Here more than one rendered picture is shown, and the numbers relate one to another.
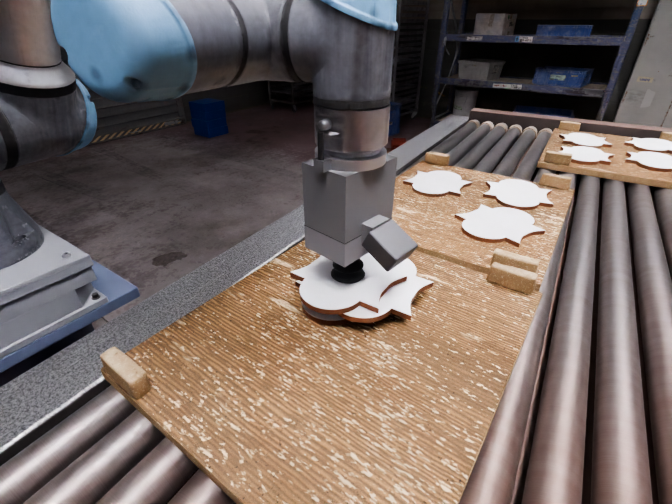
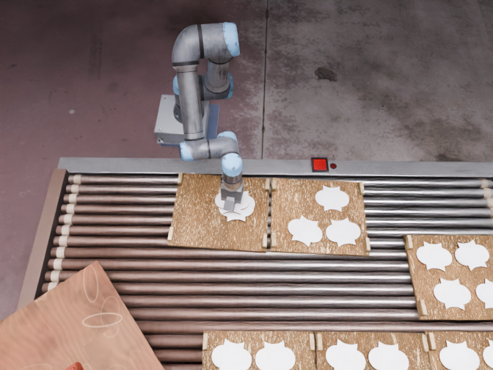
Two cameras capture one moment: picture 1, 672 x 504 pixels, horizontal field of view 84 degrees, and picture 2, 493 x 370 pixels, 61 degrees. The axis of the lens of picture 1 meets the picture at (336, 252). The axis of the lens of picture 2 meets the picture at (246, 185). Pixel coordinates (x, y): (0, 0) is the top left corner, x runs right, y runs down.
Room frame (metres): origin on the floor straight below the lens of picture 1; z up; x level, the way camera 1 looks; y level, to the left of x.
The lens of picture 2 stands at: (-0.03, -0.72, 2.57)
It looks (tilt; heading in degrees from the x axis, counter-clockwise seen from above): 61 degrees down; 55
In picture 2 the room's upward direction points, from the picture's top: 3 degrees clockwise
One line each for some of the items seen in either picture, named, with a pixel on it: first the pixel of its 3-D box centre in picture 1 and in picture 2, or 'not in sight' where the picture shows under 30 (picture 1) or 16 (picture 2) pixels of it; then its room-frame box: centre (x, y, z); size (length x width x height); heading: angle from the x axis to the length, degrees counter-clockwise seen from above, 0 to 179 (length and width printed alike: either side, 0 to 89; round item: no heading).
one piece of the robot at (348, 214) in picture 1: (363, 205); (230, 193); (0.37, -0.03, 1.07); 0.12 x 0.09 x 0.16; 47
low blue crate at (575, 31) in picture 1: (562, 31); not in sight; (4.48, -2.34, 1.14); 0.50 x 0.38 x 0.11; 64
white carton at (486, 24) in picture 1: (494, 24); not in sight; (4.93, -1.79, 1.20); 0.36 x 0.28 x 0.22; 43
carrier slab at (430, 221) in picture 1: (462, 206); (318, 215); (0.68, -0.25, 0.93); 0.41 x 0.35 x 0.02; 146
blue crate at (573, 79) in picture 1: (562, 76); not in sight; (4.46, -2.46, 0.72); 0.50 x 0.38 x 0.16; 48
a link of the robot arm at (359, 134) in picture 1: (349, 127); (231, 179); (0.39, -0.01, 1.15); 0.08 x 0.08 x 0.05
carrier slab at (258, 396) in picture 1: (348, 330); (221, 211); (0.33, -0.01, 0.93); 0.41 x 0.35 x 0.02; 144
